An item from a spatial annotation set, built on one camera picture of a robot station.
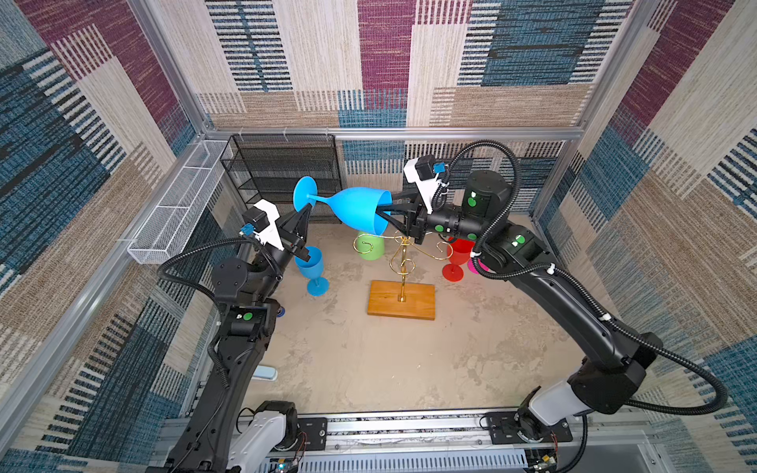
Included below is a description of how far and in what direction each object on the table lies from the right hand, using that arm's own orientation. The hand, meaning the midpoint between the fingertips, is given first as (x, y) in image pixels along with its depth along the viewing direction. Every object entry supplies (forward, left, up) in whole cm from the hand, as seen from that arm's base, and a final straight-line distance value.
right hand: (386, 208), depth 59 cm
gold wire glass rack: (+20, -5, -47) cm, 51 cm away
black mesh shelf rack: (+47, +42, -23) cm, 67 cm away
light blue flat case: (-18, +33, -43) cm, 57 cm away
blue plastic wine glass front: (+7, +22, -31) cm, 38 cm away
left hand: (0, +15, +1) cm, 15 cm away
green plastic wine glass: (+10, +5, -24) cm, 26 cm away
